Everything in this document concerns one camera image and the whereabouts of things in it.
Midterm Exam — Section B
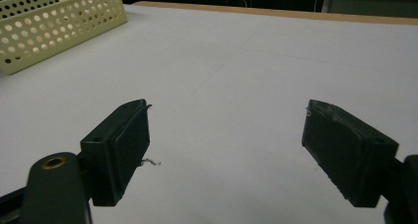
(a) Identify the green perforated plastic basket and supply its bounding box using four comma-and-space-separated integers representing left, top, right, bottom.
0, 0, 128, 76

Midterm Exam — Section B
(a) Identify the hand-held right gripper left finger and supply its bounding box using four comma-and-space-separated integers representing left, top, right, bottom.
79, 99, 152, 207

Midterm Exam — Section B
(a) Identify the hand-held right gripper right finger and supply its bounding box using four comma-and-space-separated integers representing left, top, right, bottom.
301, 99, 400, 208

